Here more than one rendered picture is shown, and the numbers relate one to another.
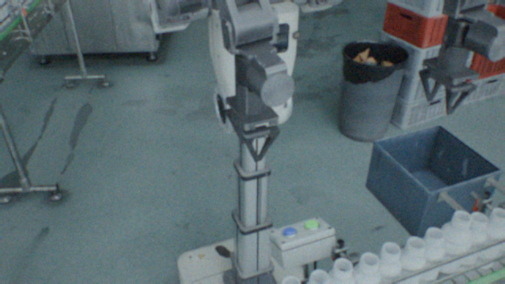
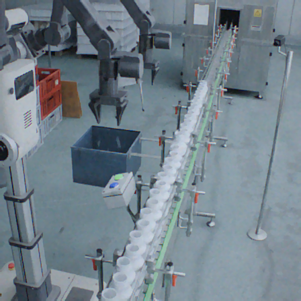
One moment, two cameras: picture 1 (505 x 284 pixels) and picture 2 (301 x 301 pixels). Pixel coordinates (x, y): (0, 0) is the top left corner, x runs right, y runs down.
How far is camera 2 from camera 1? 85 cm
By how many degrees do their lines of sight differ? 48
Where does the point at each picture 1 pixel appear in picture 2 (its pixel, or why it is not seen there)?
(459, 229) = (181, 140)
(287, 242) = (121, 187)
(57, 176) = not seen: outside the picture
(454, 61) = (150, 56)
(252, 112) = (115, 93)
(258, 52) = (122, 54)
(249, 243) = (35, 254)
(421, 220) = not seen: hidden behind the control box
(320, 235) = (129, 177)
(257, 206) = (32, 221)
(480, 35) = (162, 39)
